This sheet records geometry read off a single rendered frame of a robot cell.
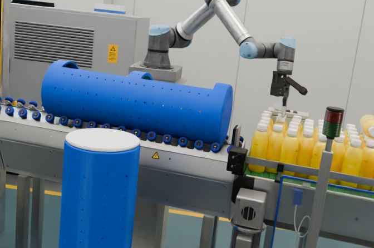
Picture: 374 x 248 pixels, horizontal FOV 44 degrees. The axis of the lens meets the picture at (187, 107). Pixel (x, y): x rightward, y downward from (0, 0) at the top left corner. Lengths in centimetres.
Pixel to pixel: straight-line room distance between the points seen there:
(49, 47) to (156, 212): 179
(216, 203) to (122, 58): 186
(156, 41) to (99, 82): 49
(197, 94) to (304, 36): 296
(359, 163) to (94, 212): 105
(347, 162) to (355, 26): 310
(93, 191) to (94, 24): 223
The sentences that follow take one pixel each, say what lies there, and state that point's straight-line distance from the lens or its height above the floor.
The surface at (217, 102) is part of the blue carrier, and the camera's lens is 200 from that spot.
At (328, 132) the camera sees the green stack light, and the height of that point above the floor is 117.
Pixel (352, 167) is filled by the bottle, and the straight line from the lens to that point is 198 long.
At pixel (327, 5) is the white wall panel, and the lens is 491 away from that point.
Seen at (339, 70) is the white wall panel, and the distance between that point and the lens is 497.
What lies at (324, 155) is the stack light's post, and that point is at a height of 108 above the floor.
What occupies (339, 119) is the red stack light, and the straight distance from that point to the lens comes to 170.
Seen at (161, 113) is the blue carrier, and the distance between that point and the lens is 206.
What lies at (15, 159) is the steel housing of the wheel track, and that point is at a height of 71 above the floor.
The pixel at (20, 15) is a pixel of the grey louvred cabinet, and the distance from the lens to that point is 398.
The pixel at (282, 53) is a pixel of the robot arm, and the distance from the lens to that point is 216.
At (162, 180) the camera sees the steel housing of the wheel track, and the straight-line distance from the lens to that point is 216.
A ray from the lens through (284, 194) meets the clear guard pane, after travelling 191.
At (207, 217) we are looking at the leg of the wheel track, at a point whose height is 62.
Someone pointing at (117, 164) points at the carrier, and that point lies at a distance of 168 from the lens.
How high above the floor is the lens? 154
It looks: 12 degrees down
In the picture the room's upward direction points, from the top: 6 degrees clockwise
